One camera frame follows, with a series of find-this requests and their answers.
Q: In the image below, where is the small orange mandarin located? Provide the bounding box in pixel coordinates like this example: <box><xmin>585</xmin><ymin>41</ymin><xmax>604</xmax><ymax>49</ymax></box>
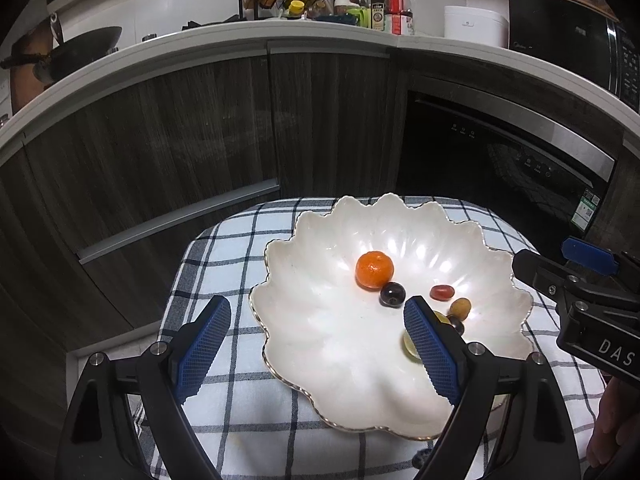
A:
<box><xmin>355</xmin><ymin>250</ymin><xmax>395</xmax><ymax>290</ymax></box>

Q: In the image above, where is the red liquid bottle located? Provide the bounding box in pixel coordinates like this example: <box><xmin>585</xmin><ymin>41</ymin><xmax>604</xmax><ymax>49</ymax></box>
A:
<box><xmin>385</xmin><ymin>0</ymin><xmax>414</xmax><ymax>36</ymax></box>

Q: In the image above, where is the built-in black oven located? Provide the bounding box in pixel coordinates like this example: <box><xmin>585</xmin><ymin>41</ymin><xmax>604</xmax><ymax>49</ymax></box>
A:
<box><xmin>396</xmin><ymin>76</ymin><xmax>615</xmax><ymax>260</ymax></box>

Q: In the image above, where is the small dark grape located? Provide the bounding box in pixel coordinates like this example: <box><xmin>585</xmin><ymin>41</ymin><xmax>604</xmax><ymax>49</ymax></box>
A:
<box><xmin>447</xmin><ymin>315</ymin><xmax>465</xmax><ymax>336</ymax></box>

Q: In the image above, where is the large green grape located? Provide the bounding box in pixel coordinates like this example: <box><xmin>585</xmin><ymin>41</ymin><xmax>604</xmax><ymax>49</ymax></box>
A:
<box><xmin>402</xmin><ymin>311</ymin><xmax>451</xmax><ymax>361</ymax></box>

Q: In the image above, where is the black stove grate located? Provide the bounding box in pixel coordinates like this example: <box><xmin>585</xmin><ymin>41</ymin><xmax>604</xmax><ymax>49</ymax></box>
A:
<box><xmin>180</xmin><ymin>13</ymin><xmax>241</xmax><ymax>32</ymax></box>

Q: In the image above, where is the dark soy sauce bottle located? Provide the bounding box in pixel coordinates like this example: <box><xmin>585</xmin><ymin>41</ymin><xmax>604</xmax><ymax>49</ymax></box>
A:
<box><xmin>370</xmin><ymin>0</ymin><xmax>386</xmax><ymax>32</ymax></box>

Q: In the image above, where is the white scalloped bowl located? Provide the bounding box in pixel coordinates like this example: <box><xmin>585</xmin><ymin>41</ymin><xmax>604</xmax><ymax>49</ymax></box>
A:
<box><xmin>250</xmin><ymin>194</ymin><xmax>533</xmax><ymax>440</ymax></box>

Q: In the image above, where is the green plastic cup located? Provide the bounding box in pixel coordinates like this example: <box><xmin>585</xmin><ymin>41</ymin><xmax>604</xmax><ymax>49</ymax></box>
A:
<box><xmin>346</xmin><ymin>6</ymin><xmax>371</xmax><ymax>28</ymax></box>

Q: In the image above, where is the black microwave oven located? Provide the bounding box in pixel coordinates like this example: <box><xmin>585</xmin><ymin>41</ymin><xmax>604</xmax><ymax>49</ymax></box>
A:
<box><xmin>509</xmin><ymin>0</ymin><xmax>639</xmax><ymax>110</ymax></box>

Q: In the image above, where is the person's right hand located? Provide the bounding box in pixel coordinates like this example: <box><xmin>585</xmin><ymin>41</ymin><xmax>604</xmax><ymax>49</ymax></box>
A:
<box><xmin>584</xmin><ymin>377</ymin><xmax>639</xmax><ymax>479</ymax></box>

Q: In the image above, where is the yellow lid jar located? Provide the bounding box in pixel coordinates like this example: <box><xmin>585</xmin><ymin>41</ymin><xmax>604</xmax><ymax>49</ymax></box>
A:
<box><xmin>286</xmin><ymin>0</ymin><xmax>306</xmax><ymax>20</ymax></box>

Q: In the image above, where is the black wok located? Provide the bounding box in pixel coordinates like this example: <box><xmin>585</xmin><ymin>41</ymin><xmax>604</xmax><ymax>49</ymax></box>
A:
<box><xmin>1</xmin><ymin>26</ymin><xmax>122</xmax><ymax>86</ymax></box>

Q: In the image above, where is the white rice cooker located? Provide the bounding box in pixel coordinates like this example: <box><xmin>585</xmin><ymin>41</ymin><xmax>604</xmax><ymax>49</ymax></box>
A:
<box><xmin>445</xmin><ymin>6</ymin><xmax>509</xmax><ymax>48</ymax></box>

